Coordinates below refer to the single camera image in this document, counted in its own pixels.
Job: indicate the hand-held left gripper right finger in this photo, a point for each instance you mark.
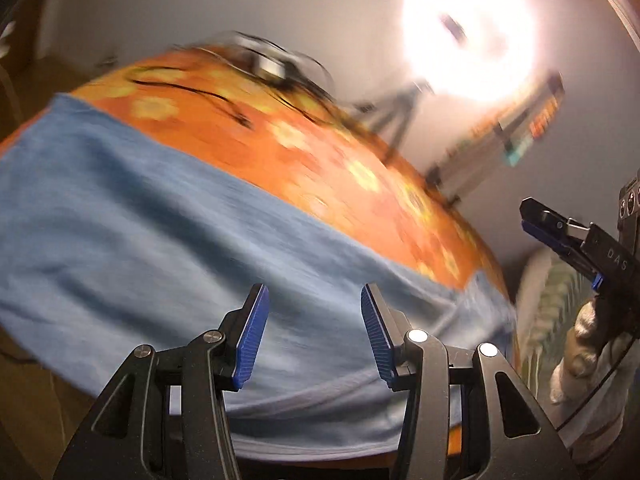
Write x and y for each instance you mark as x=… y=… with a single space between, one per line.
x=376 y=342

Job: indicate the orange floral tablecloth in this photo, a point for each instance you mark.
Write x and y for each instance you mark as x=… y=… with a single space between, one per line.
x=300 y=160

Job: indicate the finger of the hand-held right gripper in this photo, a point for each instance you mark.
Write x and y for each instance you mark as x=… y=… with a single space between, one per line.
x=545 y=217
x=540 y=236

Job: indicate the person's right hand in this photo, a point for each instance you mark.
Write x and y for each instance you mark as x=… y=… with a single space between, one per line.
x=582 y=350

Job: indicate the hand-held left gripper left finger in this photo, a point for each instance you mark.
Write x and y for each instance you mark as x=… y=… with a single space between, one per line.
x=251 y=342

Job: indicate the brown wooden cabinet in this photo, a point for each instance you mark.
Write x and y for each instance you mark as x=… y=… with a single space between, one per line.
x=25 y=45

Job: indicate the black tripod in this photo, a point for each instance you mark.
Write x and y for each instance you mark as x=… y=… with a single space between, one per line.
x=400 y=120

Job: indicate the striped green cloth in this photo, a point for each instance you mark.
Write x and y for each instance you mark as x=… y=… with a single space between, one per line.
x=545 y=310

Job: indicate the person's right forearm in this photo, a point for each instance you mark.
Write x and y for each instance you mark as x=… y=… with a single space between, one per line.
x=600 y=425

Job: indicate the blue denim pants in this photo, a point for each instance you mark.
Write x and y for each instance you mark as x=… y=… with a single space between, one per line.
x=150 y=235

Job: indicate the power adapter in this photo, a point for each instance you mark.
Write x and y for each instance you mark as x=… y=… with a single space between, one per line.
x=270 y=66

